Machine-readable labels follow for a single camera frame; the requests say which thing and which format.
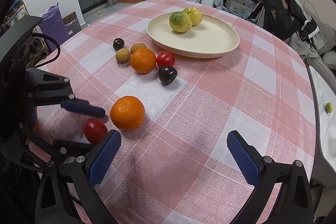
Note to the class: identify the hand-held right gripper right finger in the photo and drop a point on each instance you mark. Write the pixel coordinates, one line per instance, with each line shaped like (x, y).
(242, 158)

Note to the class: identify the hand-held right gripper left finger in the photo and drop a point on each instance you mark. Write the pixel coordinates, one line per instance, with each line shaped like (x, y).
(105, 158)

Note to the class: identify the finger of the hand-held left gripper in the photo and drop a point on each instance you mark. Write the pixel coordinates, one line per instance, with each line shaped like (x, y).
(65, 145)
(84, 108)

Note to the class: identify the red tomato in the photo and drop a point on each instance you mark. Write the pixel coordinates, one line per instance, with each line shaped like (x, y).
(94, 130)
(166, 58)

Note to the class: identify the orange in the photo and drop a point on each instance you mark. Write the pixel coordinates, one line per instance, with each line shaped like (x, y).
(127, 113)
(143, 60)

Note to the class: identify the brown longan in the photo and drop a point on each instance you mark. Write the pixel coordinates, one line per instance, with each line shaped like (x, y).
(122, 55)
(137, 47)

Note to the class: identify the dark purple plum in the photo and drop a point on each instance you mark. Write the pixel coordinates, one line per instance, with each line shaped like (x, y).
(167, 75)
(118, 44)

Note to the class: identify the cream round plate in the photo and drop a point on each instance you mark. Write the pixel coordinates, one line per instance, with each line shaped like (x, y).
(210, 37)

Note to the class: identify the cluttered storage shelf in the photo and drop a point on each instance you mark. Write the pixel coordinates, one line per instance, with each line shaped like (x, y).
(15, 14)

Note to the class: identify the purple bag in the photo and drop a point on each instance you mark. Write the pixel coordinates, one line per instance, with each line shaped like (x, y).
(53, 24)

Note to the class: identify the pink checked tablecloth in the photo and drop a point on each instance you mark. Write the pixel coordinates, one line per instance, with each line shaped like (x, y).
(210, 108)

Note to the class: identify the dark patterned cardboard box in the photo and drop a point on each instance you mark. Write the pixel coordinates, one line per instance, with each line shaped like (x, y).
(71, 23)

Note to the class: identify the marble side table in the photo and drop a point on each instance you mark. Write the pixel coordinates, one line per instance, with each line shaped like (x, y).
(325, 134)

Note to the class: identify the small green lime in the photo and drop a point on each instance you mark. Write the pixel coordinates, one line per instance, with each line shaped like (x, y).
(329, 107)

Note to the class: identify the grey sofa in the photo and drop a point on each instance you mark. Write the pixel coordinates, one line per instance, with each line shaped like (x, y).
(326, 64)

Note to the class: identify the grey garment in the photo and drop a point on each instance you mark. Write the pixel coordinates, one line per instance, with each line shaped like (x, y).
(302, 45)

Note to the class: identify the green yellow round fruit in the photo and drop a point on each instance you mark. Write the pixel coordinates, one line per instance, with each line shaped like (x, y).
(179, 22)

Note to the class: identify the grey cushion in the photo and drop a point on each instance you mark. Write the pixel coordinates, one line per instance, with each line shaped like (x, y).
(326, 37)

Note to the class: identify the black jacket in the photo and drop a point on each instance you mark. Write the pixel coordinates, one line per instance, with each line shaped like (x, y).
(283, 11)

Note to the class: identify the black patterned storage basket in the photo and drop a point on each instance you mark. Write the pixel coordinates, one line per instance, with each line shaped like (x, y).
(239, 2)

